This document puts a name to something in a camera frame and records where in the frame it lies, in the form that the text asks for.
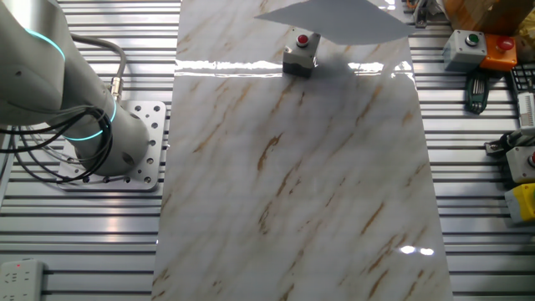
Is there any black cable bundle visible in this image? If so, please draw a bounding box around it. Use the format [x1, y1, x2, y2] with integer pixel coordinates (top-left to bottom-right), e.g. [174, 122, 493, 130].
[0, 106, 114, 185]

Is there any grey cable with metal connector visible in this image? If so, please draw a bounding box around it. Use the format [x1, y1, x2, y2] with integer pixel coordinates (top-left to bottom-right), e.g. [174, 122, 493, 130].
[69, 33, 128, 104]

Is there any wooden box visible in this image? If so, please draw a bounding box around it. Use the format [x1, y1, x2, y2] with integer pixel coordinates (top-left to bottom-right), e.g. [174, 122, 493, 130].
[442, 0, 535, 37]

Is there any grey box with green button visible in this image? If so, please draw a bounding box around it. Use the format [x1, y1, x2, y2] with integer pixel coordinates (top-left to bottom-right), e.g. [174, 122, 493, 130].
[441, 28, 488, 73]

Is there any yellow button box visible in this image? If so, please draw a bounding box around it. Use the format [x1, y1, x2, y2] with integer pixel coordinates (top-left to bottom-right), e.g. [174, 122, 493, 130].
[504, 182, 535, 225]

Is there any silver camera on mount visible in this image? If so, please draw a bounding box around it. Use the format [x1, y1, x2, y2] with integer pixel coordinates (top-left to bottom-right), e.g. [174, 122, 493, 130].
[483, 127, 535, 158]

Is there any metal clamp bracket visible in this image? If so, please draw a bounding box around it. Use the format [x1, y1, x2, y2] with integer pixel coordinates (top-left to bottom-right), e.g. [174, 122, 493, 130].
[412, 0, 432, 29]

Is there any white paper sheet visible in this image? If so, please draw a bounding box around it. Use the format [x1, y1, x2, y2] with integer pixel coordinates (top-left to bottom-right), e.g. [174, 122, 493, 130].
[253, 0, 418, 46]

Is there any marble pattern table mat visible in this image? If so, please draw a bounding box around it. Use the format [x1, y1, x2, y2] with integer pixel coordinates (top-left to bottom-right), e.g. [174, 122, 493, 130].
[150, 0, 455, 301]

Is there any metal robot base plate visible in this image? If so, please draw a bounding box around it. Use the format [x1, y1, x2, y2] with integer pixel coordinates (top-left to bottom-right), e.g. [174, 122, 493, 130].
[57, 99, 167, 192]

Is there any orange box with red button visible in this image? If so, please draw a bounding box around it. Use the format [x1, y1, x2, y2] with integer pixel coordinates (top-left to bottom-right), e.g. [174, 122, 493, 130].
[479, 33, 518, 72]

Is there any black keyboard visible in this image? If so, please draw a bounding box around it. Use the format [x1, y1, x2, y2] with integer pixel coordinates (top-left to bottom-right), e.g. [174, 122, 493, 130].
[509, 62, 535, 94]

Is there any white power strip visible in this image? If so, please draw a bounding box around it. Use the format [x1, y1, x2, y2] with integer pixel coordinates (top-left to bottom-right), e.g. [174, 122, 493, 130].
[0, 258, 45, 301]

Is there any grey box with red button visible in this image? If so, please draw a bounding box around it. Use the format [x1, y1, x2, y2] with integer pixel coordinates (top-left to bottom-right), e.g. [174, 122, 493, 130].
[282, 27, 322, 79]
[505, 144, 535, 184]

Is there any yellowish crumpled bag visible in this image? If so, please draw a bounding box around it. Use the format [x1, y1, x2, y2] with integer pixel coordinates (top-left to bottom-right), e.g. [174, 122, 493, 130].
[516, 20, 535, 64]

